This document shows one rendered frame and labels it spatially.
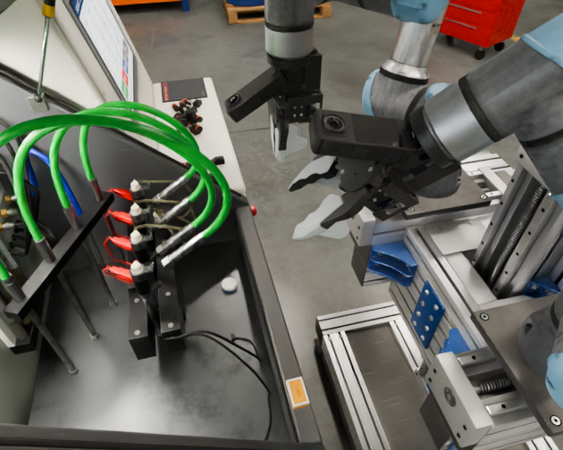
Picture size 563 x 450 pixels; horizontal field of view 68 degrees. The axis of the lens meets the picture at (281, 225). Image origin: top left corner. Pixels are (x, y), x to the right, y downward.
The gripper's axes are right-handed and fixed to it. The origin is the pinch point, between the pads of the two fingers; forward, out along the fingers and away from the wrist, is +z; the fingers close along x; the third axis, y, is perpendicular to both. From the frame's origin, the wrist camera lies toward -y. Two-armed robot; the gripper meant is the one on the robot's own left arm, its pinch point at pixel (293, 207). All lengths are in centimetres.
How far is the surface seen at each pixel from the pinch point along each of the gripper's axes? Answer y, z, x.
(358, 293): 132, 79, 51
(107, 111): -19.1, 22.7, 23.2
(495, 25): 272, -19, 318
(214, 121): 22, 51, 72
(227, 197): -0.6, 13.6, 9.0
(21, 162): -27.2, 30.3, 12.4
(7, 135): -30.8, 19.3, 7.4
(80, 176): -13, 52, 30
